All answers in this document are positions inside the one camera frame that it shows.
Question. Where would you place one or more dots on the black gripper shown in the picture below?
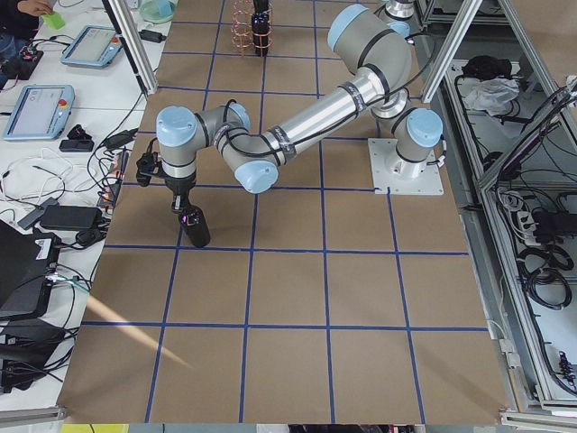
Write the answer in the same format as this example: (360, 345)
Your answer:
(178, 186)

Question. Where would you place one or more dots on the dark wine bottle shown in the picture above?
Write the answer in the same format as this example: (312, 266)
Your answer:
(194, 225)

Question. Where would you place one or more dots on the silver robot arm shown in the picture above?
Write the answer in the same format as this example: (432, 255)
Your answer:
(375, 51)

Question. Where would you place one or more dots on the black power strip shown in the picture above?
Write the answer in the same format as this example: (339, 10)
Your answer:
(113, 180)

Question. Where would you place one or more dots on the black device on desk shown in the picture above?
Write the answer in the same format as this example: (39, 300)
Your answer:
(78, 140)

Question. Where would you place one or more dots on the large black power brick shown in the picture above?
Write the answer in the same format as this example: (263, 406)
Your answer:
(70, 218)

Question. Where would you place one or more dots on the black laptop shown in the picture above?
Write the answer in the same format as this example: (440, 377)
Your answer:
(27, 261)

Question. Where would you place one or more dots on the near blue teach pendant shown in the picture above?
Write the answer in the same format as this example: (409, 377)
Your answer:
(40, 113)

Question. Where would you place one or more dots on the blue teach pendant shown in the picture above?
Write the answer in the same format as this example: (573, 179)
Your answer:
(40, 113)
(94, 47)

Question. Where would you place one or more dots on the far blue teach pendant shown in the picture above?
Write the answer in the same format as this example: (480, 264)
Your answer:
(94, 47)

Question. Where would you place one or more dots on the dark bottle in rack right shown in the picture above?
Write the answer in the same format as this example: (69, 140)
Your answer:
(260, 23)

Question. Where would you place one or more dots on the crumpled white cloth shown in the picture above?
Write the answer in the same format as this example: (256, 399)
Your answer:
(492, 96)

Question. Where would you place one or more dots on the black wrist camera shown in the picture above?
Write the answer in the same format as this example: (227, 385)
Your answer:
(148, 166)

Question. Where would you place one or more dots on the copper wire wine rack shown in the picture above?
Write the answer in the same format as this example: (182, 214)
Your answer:
(241, 26)

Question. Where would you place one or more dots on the aluminium frame diagonal left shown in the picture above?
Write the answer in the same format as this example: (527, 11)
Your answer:
(122, 20)

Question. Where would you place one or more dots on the aluminium frame diagonal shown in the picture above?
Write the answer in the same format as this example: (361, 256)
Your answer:
(451, 43)
(122, 20)

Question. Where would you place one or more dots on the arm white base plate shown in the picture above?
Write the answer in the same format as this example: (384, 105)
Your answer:
(393, 175)

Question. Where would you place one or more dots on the aluminium frame diagonal right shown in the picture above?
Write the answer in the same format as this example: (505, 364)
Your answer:
(451, 43)

